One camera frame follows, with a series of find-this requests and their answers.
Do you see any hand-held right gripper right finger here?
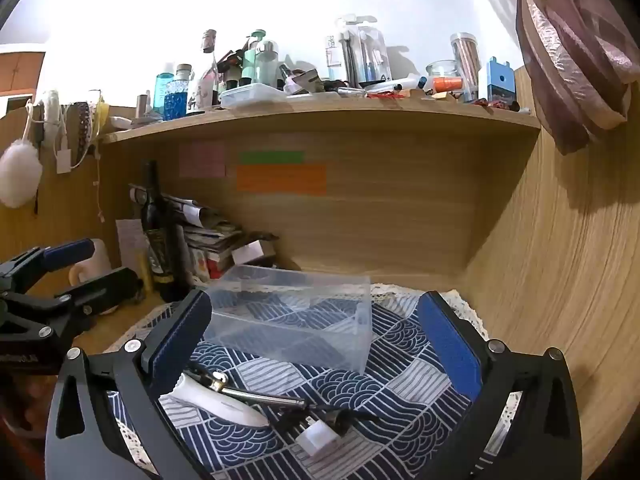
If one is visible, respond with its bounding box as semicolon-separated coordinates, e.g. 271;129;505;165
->
416;290;584;480

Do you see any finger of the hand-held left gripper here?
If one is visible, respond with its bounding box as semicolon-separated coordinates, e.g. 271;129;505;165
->
0;267;142;351
0;238;97;292

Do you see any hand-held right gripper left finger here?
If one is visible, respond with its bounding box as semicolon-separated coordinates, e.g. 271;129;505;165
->
45;289;213;480

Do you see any white handheld device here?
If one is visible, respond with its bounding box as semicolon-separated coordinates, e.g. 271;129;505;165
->
167;371;271;429

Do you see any clear plastic storage box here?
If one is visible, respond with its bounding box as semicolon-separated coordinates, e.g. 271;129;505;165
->
202;264;372;375

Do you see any white charger plug with cable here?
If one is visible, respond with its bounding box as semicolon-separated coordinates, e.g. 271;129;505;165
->
272;402;381;457

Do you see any cream mug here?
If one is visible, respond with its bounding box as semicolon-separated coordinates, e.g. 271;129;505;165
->
68;238;113;287

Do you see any blue wave pattern tablecloth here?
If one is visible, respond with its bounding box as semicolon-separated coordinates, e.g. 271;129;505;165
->
102;282;523;478

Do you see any white paper note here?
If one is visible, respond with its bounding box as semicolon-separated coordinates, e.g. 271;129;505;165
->
115;217;150;273

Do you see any dark wine bottle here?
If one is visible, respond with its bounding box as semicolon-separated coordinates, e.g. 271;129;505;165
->
140;160;191;303

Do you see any white fluffy puff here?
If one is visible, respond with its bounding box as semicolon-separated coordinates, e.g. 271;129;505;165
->
0;140;44;209

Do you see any stack of magazines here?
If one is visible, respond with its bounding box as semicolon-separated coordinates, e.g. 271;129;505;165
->
129;183;246;285

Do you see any small white box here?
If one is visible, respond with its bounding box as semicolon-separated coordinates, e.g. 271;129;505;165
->
231;240;266;266

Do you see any patterned hanging band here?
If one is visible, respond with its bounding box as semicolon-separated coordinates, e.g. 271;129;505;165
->
70;101;96;168

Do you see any blue wave patterned cloth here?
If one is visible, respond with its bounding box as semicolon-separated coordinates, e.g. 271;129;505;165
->
106;287;523;480

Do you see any pink sticky note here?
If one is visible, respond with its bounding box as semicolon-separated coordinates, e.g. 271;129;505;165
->
179;141;227;178

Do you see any light blue liquid bottle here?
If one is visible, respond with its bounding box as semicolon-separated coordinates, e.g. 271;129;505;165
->
154;63;175;121

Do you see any orange sticky note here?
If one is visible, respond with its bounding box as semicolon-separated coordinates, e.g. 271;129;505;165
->
236;164;327;196

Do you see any blue bead bottle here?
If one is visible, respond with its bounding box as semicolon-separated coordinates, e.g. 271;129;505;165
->
164;63;194;121

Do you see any green sticky note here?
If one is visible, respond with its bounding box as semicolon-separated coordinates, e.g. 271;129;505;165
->
239;150;305;165

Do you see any clear printed bottle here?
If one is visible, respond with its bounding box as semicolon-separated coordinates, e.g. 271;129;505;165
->
187;29;221;113

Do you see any wooden desk shelf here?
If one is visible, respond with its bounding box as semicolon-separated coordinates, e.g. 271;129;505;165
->
97;94;543;281

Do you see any white plastic lidded container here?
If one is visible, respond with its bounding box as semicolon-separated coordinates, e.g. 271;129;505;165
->
219;83;286;110

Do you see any orange white tube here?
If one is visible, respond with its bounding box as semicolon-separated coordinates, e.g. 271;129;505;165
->
417;76;463;95

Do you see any green pump bottle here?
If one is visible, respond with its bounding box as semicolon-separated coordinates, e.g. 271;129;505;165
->
241;29;266;88

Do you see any blue box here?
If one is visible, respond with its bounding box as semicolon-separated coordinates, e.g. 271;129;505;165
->
479;56;516;106

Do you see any short glass jar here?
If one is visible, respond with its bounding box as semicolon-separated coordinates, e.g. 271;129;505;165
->
425;60;461;92

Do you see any pale green bottle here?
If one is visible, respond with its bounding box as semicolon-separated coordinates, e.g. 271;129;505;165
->
255;40;280;88

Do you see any tall clear cylinder jar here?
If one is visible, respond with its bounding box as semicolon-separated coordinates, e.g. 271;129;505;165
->
449;32;482;103

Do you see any clear toothbrush package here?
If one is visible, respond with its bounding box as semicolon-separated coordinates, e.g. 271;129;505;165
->
335;13;392;88

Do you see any white carton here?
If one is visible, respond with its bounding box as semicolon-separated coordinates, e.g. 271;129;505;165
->
325;35;346;82

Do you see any pink brown hat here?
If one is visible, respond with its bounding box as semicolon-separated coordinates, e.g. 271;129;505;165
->
515;0;640;157

